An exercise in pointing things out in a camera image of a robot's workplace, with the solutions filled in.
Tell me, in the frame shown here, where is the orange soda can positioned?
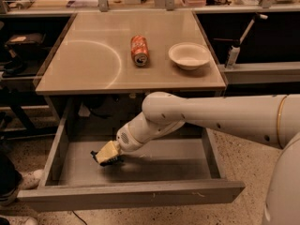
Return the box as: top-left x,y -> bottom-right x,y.
130,35 -> 149,67

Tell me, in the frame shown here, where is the open grey drawer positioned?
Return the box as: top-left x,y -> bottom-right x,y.
18,97 -> 245,212

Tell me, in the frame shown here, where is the white bowl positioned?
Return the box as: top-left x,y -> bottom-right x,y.
168,42 -> 211,70

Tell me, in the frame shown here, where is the white sneaker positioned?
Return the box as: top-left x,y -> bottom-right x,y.
0,169 -> 44,204

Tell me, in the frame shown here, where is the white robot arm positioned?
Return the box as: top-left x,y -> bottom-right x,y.
93,92 -> 300,225

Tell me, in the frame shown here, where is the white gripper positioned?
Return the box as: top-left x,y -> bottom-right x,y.
96,122 -> 144,164

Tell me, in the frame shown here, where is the dark blue rxbar snack bar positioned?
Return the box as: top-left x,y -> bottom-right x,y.
90,151 -> 124,167

